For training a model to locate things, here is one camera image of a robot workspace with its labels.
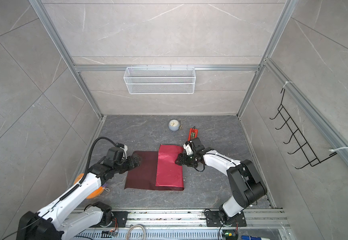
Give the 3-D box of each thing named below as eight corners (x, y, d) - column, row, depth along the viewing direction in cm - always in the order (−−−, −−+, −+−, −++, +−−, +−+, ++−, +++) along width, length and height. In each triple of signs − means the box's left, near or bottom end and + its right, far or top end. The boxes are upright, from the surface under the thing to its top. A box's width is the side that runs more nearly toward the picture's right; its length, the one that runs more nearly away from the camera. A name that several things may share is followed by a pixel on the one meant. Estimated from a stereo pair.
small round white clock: (167, 128, 113) (166, 125, 110) (171, 121, 118) (171, 118, 115) (176, 132, 111) (176, 128, 108) (180, 124, 116) (181, 121, 113)
